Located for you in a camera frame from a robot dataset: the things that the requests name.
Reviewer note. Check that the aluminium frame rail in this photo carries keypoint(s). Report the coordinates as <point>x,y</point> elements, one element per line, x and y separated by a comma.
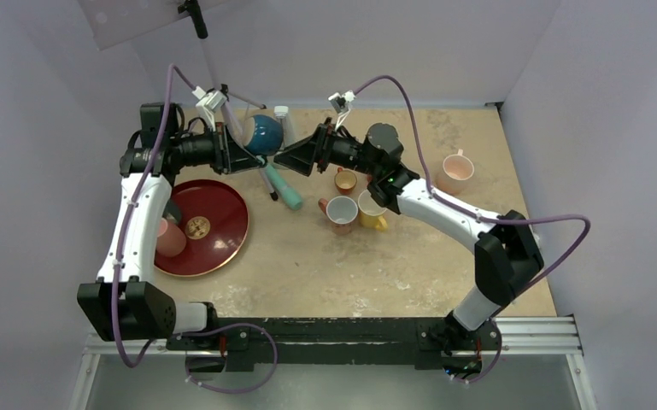
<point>538,366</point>

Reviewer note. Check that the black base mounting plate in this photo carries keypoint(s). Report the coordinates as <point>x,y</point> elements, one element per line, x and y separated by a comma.
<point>425,343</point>

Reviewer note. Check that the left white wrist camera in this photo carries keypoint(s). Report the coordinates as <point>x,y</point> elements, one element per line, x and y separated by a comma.
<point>208,103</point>

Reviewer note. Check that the red round tray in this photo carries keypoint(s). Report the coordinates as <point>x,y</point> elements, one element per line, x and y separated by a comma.
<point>215,221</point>

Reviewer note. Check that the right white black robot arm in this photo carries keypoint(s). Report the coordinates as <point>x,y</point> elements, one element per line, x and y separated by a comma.
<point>506,254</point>

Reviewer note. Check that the small orange mug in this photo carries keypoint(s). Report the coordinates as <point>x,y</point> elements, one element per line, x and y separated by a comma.
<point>345,181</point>

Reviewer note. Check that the light pink mug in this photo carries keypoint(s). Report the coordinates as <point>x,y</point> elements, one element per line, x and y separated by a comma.
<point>455,173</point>

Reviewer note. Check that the dark grey mug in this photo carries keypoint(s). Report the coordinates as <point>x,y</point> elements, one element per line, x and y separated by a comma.
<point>172,212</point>

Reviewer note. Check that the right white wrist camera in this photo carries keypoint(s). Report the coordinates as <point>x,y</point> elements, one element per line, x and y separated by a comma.
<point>342,103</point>

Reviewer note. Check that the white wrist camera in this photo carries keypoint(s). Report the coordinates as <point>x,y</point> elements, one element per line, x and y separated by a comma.
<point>342,103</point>
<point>208,103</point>

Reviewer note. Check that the white perforated board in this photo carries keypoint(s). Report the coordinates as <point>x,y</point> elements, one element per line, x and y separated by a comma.
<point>115,22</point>

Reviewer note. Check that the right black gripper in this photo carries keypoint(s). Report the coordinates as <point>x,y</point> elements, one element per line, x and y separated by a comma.
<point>317,149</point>

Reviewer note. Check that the yellow mug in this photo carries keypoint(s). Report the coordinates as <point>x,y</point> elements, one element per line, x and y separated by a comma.
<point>371,215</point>

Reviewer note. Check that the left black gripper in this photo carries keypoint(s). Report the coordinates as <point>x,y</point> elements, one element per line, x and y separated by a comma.
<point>226,155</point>

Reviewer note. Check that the salmon mug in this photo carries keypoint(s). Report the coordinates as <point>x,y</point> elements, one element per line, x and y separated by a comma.
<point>341,211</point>

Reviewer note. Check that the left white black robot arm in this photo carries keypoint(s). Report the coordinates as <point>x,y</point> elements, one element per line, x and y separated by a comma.
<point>123,297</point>

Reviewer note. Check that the white metronome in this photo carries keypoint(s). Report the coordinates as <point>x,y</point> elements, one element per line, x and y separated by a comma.
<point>282,114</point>

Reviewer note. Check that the blue white mug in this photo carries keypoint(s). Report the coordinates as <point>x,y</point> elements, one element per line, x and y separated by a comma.
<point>263,135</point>

